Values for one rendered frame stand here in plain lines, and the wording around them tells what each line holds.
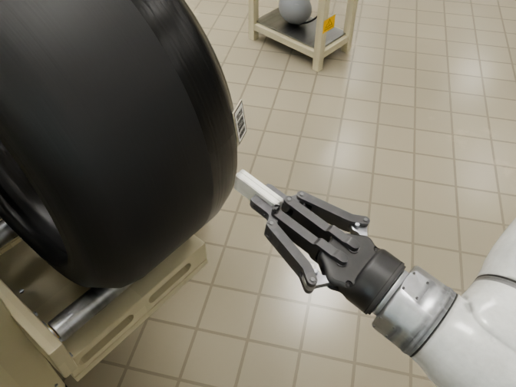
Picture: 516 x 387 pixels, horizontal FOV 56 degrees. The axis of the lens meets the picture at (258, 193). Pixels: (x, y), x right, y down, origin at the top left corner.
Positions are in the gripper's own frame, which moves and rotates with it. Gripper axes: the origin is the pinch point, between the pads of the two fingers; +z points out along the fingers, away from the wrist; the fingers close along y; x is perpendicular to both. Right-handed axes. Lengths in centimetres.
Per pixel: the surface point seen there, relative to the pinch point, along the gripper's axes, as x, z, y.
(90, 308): 36.7, 19.6, 18.3
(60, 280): 50, 36, 16
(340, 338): 124, -17, -51
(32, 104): -10.2, 21.9, 15.2
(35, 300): 50, 35, 23
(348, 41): 133, 90, -221
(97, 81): -10.8, 19.7, 7.9
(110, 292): 36.8, 19.4, 13.7
